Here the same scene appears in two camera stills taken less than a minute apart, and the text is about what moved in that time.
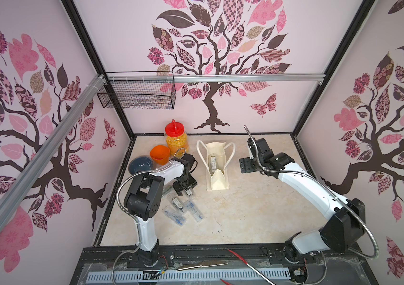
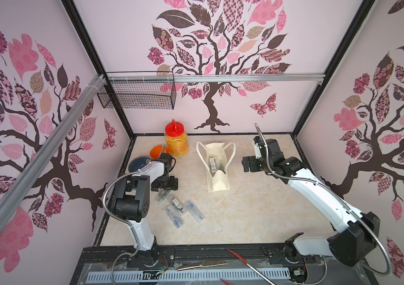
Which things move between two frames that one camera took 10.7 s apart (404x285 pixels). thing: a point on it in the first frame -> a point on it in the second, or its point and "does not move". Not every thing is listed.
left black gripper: (178, 189) -> (173, 184)
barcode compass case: (213, 164) does not move
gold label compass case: (177, 204) does not move
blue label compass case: (175, 216) does not move
